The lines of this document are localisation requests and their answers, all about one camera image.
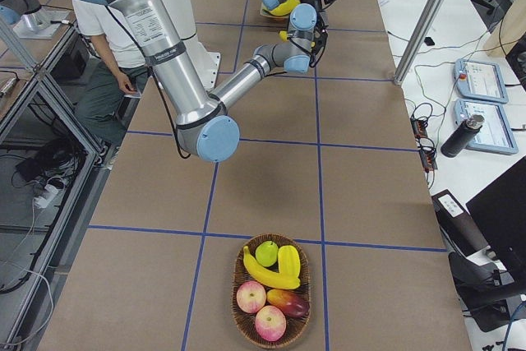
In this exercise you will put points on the red apple front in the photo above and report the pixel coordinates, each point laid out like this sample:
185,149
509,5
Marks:
270,323

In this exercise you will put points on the yellow banana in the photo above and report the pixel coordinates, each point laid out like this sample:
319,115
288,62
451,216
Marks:
282,10
268,277
284,35
289,262

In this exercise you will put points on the red apple left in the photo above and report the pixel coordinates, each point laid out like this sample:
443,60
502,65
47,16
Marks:
251,297

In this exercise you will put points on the teach pendant far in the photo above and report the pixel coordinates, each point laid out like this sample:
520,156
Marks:
480,81

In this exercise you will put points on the grey square plate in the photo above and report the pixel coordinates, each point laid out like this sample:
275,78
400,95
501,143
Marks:
269,15

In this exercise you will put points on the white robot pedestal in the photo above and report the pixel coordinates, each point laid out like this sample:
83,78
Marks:
206,63

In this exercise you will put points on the teach pendant near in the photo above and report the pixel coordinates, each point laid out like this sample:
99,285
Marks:
495,135

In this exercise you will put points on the small black box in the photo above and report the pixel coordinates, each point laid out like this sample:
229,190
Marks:
429,41

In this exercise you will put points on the red yellow mango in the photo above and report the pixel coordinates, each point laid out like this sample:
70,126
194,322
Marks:
288,302

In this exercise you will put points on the brown wicker basket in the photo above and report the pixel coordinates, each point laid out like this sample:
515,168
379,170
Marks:
246,322

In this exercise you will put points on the green pear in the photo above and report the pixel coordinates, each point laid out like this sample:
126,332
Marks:
267,253

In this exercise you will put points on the black water bottle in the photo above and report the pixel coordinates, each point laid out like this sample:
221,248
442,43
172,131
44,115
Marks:
465,132

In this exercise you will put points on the teach pendant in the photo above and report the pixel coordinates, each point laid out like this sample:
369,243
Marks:
480,81
495,135

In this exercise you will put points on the person in white shirt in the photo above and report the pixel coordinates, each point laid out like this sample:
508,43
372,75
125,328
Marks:
121,70

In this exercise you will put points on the black monitor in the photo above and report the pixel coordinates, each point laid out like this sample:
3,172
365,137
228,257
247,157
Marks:
499,213

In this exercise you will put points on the red apple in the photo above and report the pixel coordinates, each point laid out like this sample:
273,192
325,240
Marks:
251,297
270,323

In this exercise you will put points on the aluminium frame post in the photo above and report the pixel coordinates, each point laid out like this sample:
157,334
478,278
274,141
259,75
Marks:
420,31

